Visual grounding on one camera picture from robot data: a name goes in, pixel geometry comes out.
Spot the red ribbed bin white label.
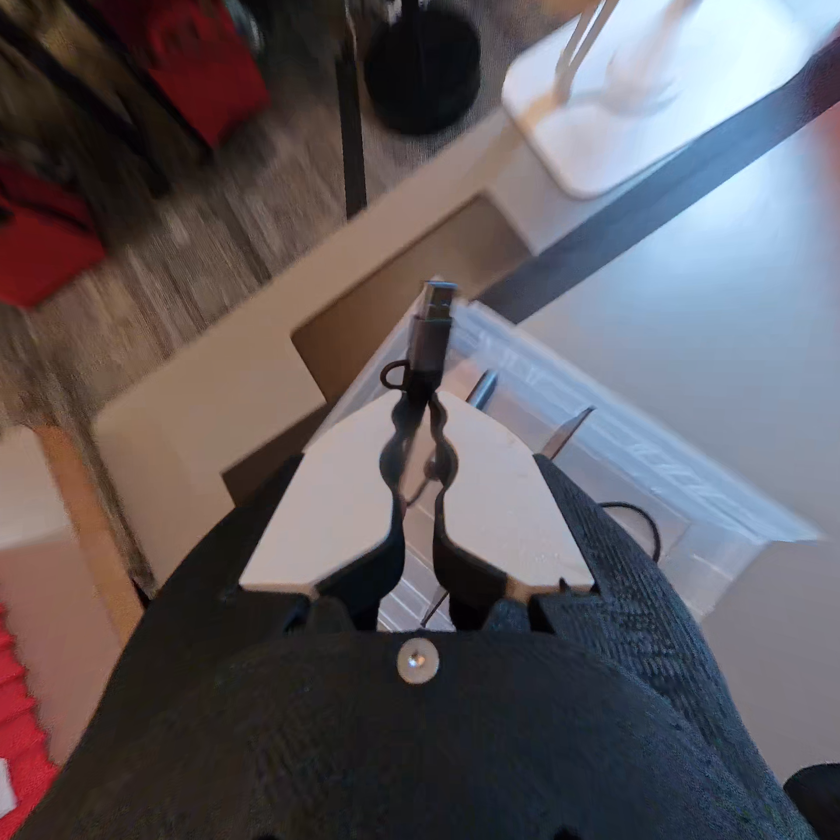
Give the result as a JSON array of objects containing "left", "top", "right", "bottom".
[{"left": 0, "top": 604, "right": 60, "bottom": 840}]

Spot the black cable with grey plug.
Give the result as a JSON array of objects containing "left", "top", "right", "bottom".
[{"left": 379, "top": 280, "right": 462, "bottom": 627}]

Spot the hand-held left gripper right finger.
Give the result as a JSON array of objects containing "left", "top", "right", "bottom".
[{"left": 428, "top": 390, "right": 596, "bottom": 630}]

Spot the red bag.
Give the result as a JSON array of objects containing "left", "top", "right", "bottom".
[
  {"left": 85, "top": 0, "right": 270, "bottom": 148},
  {"left": 0, "top": 164, "right": 106, "bottom": 309}
]

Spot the clear plastic bin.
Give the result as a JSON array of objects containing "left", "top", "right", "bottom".
[{"left": 315, "top": 298, "right": 821, "bottom": 634}]

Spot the black round floor base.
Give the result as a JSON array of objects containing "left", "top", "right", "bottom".
[{"left": 364, "top": 7, "right": 483, "bottom": 135}]

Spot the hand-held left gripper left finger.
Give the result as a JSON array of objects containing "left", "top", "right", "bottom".
[{"left": 238, "top": 390, "right": 408, "bottom": 632}]

